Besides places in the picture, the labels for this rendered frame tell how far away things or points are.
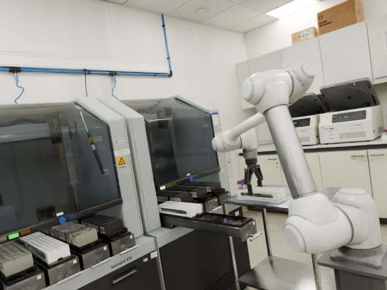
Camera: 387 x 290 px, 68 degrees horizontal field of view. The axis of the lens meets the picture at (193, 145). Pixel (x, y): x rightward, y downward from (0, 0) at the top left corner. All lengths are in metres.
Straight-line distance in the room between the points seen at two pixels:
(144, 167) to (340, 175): 2.51
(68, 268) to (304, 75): 1.34
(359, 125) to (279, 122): 2.40
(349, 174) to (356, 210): 2.40
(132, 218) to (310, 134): 2.57
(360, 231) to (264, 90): 0.65
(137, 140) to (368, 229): 1.22
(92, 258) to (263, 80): 1.13
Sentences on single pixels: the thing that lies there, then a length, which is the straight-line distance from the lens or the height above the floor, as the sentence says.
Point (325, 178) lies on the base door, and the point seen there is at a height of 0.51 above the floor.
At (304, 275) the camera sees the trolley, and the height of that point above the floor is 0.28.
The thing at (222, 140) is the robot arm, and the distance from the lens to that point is 1.69.
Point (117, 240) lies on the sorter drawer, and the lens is 1.61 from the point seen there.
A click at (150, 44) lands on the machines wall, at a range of 3.48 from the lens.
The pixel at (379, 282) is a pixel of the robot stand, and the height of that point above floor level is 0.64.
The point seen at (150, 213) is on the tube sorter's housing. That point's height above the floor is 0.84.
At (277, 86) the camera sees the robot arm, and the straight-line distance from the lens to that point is 1.25.
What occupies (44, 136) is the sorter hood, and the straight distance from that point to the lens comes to 1.51.
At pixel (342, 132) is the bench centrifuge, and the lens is 3.62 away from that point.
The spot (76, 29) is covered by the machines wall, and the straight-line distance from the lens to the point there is 3.05.
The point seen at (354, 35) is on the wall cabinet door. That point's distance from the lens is 3.91.
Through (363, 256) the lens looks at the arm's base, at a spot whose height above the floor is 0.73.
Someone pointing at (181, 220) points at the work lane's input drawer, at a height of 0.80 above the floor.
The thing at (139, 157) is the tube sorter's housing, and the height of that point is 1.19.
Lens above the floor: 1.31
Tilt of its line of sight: 3 degrees down
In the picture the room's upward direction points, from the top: 9 degrees counter-clockwise
